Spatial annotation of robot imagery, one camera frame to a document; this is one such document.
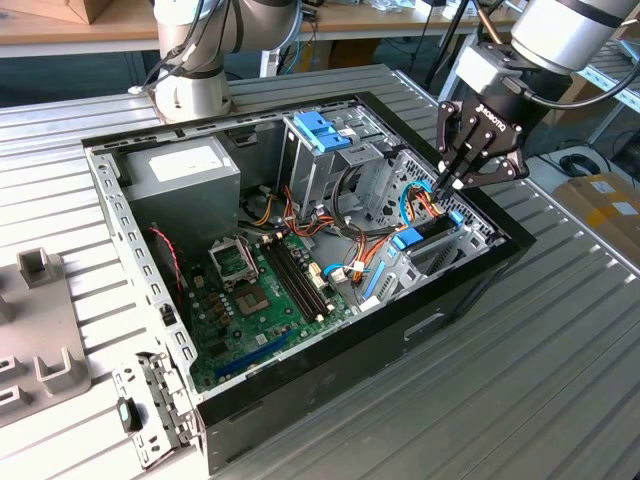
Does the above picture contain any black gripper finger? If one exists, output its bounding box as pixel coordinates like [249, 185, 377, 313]
[438, 129, 531, 200]
[432, 98, 480, 195]

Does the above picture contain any red yellow power wire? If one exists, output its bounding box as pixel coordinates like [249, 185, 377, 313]
[406, 191, 445, 220]

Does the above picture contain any blue data wire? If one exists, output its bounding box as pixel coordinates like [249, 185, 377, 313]
[398, 181, 437, 232]

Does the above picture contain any hard disk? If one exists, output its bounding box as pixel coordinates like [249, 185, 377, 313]
[363, 209, 466, 304]

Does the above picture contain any metal disk bay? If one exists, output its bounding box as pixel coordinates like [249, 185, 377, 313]
[357, 214, 504, 314]

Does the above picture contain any perforated metal drive cage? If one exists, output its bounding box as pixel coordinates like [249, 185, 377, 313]
[364, 148, 454, 229]

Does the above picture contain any large brown cardboard box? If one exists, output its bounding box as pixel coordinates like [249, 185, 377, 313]
[542, 82, 600, 129]

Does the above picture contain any black tripod pole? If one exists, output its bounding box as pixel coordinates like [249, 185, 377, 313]
[423, 0, 474, 87]

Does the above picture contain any metal slat rack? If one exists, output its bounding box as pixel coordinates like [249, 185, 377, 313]
[569, 37, 640, 149]

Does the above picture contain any cardboard box with labels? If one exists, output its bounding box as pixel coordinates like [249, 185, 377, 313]
[551, 172, 640, 269]

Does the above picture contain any blue plastic bay latch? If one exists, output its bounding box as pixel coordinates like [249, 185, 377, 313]
[293, 110, 355, 155]

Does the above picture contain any white board connector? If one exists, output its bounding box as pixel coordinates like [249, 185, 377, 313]
[307, 261, 330, 292]

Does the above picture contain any black RAM slot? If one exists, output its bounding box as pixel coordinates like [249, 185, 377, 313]
[261, 243, 312, 324]
[274, 240, 326, 318]
[280, 239, 333, 315]
[267, 242, 319, 322]

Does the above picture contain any CPU socket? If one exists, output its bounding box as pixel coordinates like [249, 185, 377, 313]
[233, 283, 275, 318]

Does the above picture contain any black grey PC case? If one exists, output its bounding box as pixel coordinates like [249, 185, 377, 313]
[81, 91, 537, 476]

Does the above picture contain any metal socket cover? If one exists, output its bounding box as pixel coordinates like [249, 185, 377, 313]
[206, 236, 260, 294]

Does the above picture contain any green motherboard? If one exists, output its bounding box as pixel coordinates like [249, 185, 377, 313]
[182, 232, 355, 396]

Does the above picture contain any grey power supply unit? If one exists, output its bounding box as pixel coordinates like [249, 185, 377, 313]
[122, 135, 242, 254]

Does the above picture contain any blue expansion slot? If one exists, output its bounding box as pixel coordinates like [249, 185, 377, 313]
[213, 327, 295, 382]

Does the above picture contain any small brown cardboard box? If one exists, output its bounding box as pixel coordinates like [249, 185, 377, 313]
[9, 0, 109, 25]

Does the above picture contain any black retainer latch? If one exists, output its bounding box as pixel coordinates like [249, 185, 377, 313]
[114, 396, 145, 434]

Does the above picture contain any grey parts rack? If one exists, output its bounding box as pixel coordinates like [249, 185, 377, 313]
[0, 247, 93, 430]

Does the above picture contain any black camera cable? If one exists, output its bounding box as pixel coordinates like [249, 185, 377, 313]
[502, 62, 640, 110]

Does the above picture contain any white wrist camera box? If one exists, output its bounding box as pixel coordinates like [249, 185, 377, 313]
[456, 43, 524, 95]

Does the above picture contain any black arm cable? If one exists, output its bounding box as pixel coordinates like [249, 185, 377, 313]
[127, 0, 237, 99]
[473, 0, 505, 49]

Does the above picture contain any black cable coil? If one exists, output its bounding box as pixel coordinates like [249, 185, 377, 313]
[558, 152, 612, 180]

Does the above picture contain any wooden desk white frame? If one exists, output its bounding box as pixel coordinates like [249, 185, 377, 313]
[0, 0, 521, 109]

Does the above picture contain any multicoloured wire bundle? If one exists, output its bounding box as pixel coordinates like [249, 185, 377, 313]
[280, 183, 402, 301]

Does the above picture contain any blue wire white plug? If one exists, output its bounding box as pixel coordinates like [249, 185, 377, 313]
[322, 263, 352, 285]

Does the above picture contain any yellow black wire bundle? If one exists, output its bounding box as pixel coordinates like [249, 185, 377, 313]
[238, 192, 277, 230]

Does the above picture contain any red black twisted wire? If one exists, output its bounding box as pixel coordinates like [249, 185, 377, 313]
[147, 225, 185, 307]

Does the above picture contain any metal card retainer bracket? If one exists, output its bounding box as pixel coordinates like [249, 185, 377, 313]
[109, 349, 202, 470]

